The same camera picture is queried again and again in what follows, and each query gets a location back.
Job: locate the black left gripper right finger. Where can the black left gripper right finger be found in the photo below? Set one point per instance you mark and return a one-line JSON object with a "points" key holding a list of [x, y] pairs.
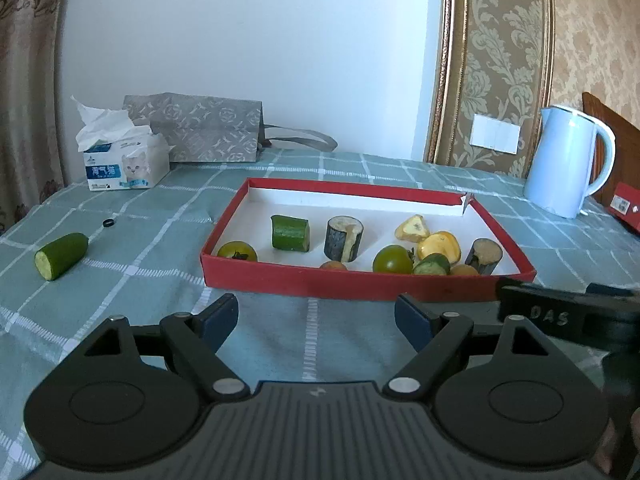
{"points": [[493, 397]]}

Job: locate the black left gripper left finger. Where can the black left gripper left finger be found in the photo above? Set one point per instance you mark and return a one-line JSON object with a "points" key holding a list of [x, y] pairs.
{"points": [[128, 395]]}

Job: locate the short dark sugarcane piece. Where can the short dark sugarcane piece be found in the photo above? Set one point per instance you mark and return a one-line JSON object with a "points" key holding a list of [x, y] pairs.
{"points": [[484, 256]]}

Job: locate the large yellow jackfruit piece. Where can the large yellow jackfruit piece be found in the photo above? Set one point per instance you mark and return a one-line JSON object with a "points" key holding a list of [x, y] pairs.
{"points": [[440, 242]]}

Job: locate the green tomato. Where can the green tomato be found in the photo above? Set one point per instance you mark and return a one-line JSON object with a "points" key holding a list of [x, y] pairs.
{"points": [[394, 259], [237, 250]]}

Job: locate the small yellow jackfruit piece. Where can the small yellow jackfruit piece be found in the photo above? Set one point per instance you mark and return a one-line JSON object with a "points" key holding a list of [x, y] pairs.
{"points": [[413, 230]]}

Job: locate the brown longan fruit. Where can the brown longan fruit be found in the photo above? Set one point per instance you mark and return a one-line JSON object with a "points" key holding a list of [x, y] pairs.
{"points": [[463, 270], [333, 265]]}

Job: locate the cut green cucumber chunk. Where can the cut green cucumber chunk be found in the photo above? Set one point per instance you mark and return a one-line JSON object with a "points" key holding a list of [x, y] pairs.
{"points": [[290, 234]]}

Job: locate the person's right hand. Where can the person's right hand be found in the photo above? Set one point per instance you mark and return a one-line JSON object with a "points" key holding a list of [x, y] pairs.
{"points": [[618, 449]]}

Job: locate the red box lid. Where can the red box lid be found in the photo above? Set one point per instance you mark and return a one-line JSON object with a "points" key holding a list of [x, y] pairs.
{"points": [[625, 205]]}

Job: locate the light blue electric kettle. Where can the light blue electric kettle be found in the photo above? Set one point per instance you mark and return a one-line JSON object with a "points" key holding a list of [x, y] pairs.
{"points": [[575, 156]]}

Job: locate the cat print tissue pack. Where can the cat print tissue pack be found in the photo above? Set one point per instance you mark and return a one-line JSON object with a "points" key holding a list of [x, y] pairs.
{"points": [[118, 154]]}

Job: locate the red shallow cardboard box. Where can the red shallow cardboard box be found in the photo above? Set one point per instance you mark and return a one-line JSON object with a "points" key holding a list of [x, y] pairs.
{"points": [[381, 209]]}

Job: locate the gold framed wallpaper panel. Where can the gold framed wallpaper panel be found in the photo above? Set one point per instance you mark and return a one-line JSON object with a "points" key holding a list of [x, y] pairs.
{"points": [[494, 59]]}

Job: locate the grey patterned gift bag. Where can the grey patterned gift bag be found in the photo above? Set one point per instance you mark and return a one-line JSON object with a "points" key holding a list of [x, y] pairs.
{"points": [[212, 129]]}

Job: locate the floral beige curtain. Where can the floral beige curtain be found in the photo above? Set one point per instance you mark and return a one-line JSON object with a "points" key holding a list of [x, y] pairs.
{"points": [[31, 167]]}

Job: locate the white wall switch panel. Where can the white wall switch panel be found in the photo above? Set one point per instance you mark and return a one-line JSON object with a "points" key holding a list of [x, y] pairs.
{"points": [[494, 134]]}

